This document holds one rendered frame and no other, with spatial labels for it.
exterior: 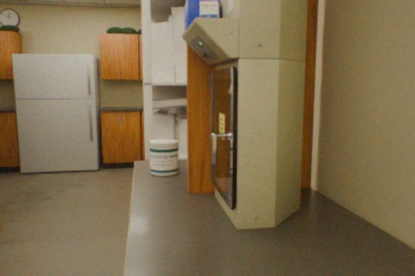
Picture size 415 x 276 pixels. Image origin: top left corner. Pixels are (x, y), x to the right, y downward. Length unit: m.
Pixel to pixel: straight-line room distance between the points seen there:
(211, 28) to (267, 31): 0.15
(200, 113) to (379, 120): 0.59
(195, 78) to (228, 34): 0.39
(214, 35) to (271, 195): 0.46
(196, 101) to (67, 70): 4.70
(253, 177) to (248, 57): 0.32
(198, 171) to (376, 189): 0.60
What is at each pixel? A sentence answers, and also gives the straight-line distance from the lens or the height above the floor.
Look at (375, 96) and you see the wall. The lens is 1.20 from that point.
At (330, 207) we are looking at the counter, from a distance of 1.30.
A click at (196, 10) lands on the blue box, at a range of 1.18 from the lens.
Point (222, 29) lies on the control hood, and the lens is 0.97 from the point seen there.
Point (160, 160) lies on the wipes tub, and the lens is 1.63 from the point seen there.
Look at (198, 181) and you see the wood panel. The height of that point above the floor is 0.98.
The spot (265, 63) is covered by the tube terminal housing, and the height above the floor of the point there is 1.40.
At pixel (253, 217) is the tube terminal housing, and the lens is 1.05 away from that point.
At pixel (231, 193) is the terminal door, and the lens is 1.03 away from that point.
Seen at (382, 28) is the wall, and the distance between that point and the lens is 1.20.
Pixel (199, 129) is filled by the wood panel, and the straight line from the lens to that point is 1.33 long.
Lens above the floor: 1.34
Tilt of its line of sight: 8 degrees down
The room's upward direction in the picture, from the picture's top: straight up
